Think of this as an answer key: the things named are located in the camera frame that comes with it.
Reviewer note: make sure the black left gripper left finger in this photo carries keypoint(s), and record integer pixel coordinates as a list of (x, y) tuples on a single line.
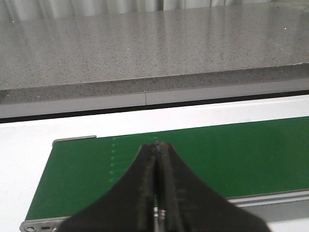
[(128, 206)]

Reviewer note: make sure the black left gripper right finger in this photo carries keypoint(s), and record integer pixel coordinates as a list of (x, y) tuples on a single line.
[(192, 206)]

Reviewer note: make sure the green conveyor belt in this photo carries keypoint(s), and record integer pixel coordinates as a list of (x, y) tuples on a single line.
[(235, 160)]

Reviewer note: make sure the grey stone counter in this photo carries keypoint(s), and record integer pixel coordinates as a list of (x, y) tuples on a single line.
[(86, 63)]

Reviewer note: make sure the white pleated curtain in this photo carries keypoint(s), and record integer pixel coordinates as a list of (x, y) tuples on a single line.
[(24, 10)]

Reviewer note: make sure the aluminium conveyor frame rail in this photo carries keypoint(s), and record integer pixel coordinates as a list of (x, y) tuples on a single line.
[(277, 206)]

